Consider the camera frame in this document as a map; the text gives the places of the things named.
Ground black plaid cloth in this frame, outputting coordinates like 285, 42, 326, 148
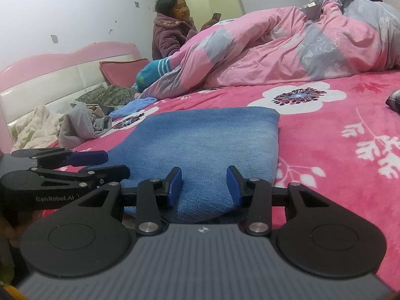
385, 89, 400, 115

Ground grey garment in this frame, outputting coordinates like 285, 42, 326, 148
58, 101, 113, 149

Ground person's left forearm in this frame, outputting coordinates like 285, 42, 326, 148
0, 248, 19, 288

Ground pink white headboard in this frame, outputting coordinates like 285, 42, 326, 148
0, 42, 143, 152

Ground green leaf pillow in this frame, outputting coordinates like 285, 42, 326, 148
75, 84, 138, 107

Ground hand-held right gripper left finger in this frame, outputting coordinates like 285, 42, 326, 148
78, 166, 183, 236

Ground pink grey floral duvet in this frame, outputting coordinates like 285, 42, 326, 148
137, 0, 400, 101

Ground pink pillow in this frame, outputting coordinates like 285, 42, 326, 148
99, 58, 151, 88

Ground blue jeans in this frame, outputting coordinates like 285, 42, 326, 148
94, 106, 280, 222

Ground teal striped blanket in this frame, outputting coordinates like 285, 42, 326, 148
136, 57, 171, 93

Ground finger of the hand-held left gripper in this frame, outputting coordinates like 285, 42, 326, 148
11, 148, 109, 168
29, 164, 131, 191

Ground cream blanket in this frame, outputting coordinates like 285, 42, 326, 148
11, 104, 66, 151

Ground person's left hand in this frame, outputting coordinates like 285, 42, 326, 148
0, 214, 24, 251

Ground pink floral bed sheet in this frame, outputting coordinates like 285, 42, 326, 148
47, 70, 400, 288

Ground beige bag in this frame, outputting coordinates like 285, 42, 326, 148
86, 103, 105, 118

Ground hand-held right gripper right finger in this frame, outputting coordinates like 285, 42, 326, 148
226, 165, 332, 236

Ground light blue cloth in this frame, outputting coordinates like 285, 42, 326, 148
109, 97, 158, 121

